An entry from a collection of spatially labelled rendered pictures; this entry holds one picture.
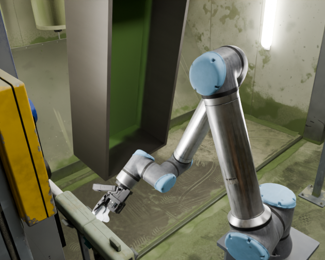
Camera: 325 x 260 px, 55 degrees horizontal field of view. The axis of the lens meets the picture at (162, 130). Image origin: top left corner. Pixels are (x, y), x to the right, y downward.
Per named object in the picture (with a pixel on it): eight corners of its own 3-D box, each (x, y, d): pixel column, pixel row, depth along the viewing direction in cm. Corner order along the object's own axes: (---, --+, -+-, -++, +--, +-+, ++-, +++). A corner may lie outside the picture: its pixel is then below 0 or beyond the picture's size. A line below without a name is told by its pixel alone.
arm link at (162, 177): (181, 169, 134) (159, 155, 139) (164, 183, 126) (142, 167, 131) (177, 185, 139) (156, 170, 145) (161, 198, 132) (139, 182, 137)
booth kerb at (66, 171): (1, 209, 246) (-3, 196, 240) (1, 208, 248) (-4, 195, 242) (220, 107, 403) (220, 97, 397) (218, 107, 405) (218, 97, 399)
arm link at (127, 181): (118, 167, 136) (126, 173, 145) (112, 177, 135) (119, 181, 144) (134, 179, 133) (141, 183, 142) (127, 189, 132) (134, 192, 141)
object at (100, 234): (142, 311, 79) (135, 246, 68) (127, 324, 76) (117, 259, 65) (55, 213, 111) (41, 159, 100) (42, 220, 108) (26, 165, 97)
